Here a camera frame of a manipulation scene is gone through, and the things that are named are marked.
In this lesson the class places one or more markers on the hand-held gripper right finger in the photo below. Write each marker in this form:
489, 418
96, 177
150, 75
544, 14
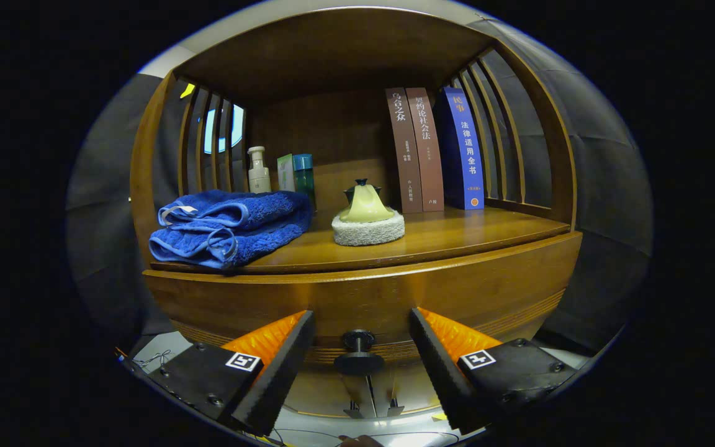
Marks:
441, 379

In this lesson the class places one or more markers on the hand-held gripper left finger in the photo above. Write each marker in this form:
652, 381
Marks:
283, 379

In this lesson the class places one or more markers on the wooden drawer with black knob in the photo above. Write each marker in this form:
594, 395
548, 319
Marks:
364, 292

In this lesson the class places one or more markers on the wooden cabinet door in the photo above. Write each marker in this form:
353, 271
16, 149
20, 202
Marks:
320, 392
408, 391

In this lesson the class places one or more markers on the wooden countertop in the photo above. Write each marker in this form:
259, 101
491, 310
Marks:
457, 233

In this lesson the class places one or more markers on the wooden cabinet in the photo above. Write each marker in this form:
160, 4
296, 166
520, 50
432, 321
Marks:
332, 56

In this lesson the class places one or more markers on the blue folded towel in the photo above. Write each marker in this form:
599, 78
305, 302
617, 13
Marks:
233, 226

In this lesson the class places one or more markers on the dark blue lidded teacup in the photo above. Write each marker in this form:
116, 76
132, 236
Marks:
349, 194

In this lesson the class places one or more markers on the teal bottle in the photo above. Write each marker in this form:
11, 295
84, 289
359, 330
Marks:
305, 177

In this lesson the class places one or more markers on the white pump bottle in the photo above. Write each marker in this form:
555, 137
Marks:
259, 177

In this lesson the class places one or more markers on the green and white box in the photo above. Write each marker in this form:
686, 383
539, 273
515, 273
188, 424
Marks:
285, 174

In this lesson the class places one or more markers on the brown book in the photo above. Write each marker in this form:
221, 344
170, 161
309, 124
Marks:
430, 149
407, 149

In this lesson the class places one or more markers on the blue book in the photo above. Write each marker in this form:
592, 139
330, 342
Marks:
466, 149

